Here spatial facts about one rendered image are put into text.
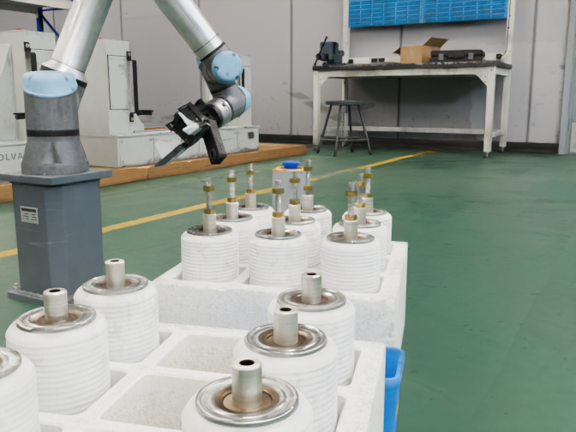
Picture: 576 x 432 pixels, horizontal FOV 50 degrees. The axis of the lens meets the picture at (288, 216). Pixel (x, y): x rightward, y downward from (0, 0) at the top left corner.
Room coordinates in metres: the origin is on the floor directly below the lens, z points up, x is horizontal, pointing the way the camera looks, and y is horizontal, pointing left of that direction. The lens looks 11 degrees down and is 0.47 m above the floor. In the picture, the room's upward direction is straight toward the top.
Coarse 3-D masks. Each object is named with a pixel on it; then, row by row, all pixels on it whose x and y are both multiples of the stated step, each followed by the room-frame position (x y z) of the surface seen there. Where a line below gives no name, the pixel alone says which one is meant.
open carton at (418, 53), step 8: (432, 40) 5.49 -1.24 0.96; (440, 40) 5.57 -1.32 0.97; (400, 48) 5.66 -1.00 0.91; (408, 48) 5.57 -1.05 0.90; (416, 48) 5.52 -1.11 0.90; (424, 48) 5.50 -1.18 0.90; (432, 48) 5.60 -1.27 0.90; (440, 48) 5.69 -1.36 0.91; (400, 56) 5.63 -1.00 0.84; (408, 56) 5.57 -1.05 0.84; (416, 56) 5.52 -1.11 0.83; (424, 56) 5.51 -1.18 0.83
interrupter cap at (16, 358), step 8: (0, 352) 0.50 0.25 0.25; (8, 352) 0.50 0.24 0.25; (16, 352) 0.50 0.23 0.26; (0, 360) 0.49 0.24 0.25; (8, 360) 0.48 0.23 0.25; (16, 360) 0.48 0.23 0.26; (0, 368) 0.47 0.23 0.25; (8, 368) 0.47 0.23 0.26; (16, 368) 0.47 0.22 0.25; (0, 376) 0.45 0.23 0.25
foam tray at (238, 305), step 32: (160, 288) 0.95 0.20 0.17; (192, 288) 0.93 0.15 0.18; (224, 288) 0.93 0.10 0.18; (256, 288) 0.92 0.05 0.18; (288, 288) 0.92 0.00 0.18; (384, 288) 0.92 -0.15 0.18; (160, 320) 0.95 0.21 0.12; (192, 320) 0.93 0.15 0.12; (224, 320) 0.92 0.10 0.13; (256, 320) 0.91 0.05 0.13; (384, 320) 0.86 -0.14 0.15
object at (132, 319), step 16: (80, 288) 0.69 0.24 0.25; (144, 288) 0.69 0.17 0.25; (96, 304) 0.66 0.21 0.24; (112, 304) 0.66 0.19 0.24; (128, 304) 0.66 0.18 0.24; (144, 304) 0.68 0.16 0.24; (112, 320) 0.66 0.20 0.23; (128, 320) 0.66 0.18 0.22; (144, 320) 0.68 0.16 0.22; (112, 336) 0.66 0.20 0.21; (128, 336) 0.66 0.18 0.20; (144, 336) 0.68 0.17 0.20; (112, 352) 0.66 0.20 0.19; (128, 352) 0.66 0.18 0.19; (144, 352) 0.67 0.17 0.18
